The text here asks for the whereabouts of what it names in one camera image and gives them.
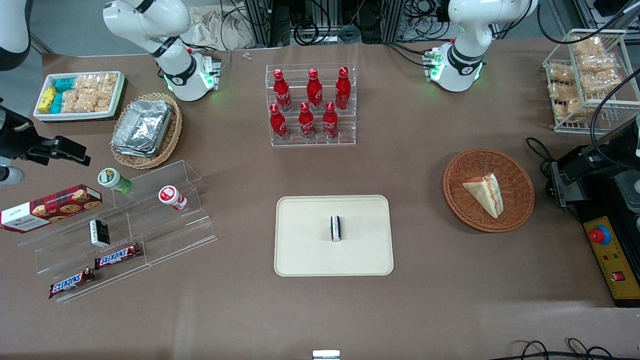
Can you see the clear rice cracker bag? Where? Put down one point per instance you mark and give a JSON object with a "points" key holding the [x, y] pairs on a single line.
{"points": [[95, 100], [70, 101], [97, 81]]}

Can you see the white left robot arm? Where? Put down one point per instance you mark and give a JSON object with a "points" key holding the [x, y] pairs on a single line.
{"points": [[465, 50]]}

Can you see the brown wicker basket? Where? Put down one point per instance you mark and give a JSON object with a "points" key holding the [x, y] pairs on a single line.
{"points": [[465, 200]]}

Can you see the red tartan cookie box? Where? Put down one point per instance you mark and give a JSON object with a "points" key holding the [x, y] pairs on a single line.
{"points": [[50, 207]]}

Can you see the clear acrylic stepped shelf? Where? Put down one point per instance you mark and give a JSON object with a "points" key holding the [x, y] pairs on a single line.
{"points": [[170, 230]]}

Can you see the yellow snack pack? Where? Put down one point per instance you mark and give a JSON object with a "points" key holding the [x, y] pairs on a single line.
{"points": [[47, 100]]}

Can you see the triangular sandwich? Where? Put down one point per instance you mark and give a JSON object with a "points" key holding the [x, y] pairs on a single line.
{"points": [[485, 192]]}

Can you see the white rectangular snack tray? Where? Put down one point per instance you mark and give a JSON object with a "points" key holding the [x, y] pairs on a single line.
{"points": [[75, 116]]}

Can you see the stacked aluminium foil trays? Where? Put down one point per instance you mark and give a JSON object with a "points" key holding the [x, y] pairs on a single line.
{"points": [[142, 127]]}

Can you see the snickers chocolate bar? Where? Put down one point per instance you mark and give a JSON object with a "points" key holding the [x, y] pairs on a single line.
{"points": [[70, 282], [117, 256]]}

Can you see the clear plastic container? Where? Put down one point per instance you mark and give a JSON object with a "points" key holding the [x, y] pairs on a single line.
{"points": [[631, 190]]}

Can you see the clear acrylic bottle rack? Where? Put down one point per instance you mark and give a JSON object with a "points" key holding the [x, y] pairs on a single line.
{"points": [[310, 142]]}

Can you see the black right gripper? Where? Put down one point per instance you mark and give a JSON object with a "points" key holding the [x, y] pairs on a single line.
{"points": [[14, 139]]}

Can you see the red cola bottle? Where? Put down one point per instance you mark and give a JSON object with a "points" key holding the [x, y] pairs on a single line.
{"points": [[282, 92], [330, 123], [343, 91], [314, 92], [306, 124], [278, 125]]}

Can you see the red lidded drink cup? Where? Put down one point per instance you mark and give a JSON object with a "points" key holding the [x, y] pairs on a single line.
{"points": [[171, 196]]}

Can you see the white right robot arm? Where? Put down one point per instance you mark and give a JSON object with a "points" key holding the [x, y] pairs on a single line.
{"points": [[180, 75]]}

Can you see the small black gum box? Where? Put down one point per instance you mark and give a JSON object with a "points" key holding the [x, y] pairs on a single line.
{"points": [[100, 233], [336, 229]]}

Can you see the yellow emergency stop box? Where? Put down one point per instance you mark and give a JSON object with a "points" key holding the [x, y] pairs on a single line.
{"points": [[612, 265]]}

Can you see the clear fried snack bag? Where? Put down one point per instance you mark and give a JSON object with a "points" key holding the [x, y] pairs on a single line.
{"points": [[600, 81], [587, 46], [597, 62], [561, 91], [569, 109], [562, 73]]}

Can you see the small white metal block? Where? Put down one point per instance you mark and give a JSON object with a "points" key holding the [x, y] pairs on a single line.
{"points": [[326, 355]]}

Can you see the light woven basket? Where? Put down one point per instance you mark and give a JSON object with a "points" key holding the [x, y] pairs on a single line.
{"points": [[172, 135]]}

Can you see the aluminium frame rack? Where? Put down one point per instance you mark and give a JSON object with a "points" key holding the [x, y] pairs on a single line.
{"points": [[265, 22]]}

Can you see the black box appliance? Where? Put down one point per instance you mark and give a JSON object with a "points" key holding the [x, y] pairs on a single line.
{"points": [[600, 190]]}

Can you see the green lidded drink cup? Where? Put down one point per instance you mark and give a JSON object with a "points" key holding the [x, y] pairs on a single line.
{"points": [[112, 179]]}

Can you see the teal snack pack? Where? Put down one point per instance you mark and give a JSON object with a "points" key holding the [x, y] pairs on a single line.
{"points": [[56, 103], [64, 84]]}

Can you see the white crumpled cloth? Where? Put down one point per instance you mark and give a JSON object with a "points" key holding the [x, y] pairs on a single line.
{"points": [[220, 30]]}

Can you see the beige plastic tray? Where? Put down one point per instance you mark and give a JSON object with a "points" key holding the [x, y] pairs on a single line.
{"points": [[305, 240]]}

